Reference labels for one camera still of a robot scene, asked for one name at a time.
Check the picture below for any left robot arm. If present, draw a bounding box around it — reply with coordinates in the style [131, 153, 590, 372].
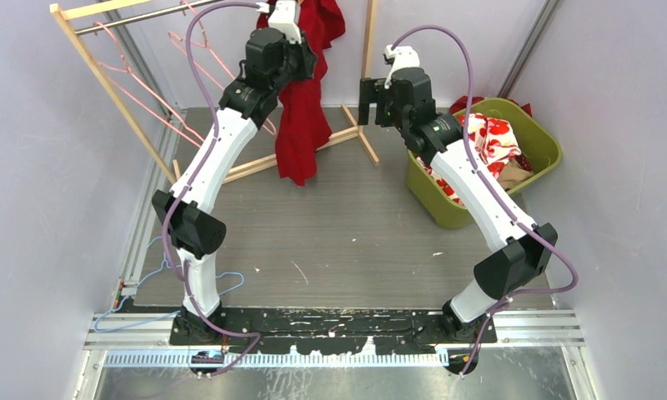
[152, 27, 317, 344]

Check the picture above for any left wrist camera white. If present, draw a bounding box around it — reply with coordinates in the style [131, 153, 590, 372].
[256, 0, 303, 44]

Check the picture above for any crumpled red cloth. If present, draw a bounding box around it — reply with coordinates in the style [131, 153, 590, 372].
[449, 96, 533, 117]

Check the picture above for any blue wire hanger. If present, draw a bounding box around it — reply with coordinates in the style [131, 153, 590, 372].
[93, 237, 246, 334]

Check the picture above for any wooden clothes rack frame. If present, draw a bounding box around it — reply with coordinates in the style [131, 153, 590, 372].
[49, 1, 379, 183]

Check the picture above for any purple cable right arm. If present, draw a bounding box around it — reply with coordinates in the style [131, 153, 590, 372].
[389, 24, 579, 379]

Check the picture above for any red polka dot skirt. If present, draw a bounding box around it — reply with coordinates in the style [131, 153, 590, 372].
[514, 154, 534, 173]

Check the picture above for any metal clothes rail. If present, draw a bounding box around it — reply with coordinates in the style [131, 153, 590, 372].
[104, 0, 219, 28]

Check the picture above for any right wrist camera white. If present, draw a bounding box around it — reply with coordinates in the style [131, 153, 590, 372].
[383, 44, 420, 89]

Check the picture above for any red garment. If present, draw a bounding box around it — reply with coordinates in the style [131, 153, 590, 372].
[275, 0, 346, 187]

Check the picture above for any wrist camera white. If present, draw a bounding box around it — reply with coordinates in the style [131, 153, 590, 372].
[256, 0, 303, 44]
[383, 44, 420, 89]

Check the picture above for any pink wire hanger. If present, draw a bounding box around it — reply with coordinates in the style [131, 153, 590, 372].
[93, 22, 205, 149]

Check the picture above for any poppy print white skirt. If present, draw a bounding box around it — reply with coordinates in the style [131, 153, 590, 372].
[416, 112, 524, 205]

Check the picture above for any tan brown skirt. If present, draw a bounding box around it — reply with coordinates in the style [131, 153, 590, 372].
[497, 159, 534, 192]

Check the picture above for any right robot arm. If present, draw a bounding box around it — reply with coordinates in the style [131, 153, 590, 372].
[358, 67, 558, 343]

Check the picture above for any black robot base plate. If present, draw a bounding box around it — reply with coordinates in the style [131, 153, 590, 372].
[168, 307, 497, 356]

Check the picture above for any green plastic laundry basket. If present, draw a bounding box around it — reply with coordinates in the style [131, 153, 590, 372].
[406, 97, 562, 229]

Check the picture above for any aluminium corner rail right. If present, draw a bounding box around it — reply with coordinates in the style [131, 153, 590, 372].
[497, 0, 564, 98]

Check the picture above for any aluminium floor rail front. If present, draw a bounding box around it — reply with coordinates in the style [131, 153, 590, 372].
[83, 310, 584, 369]

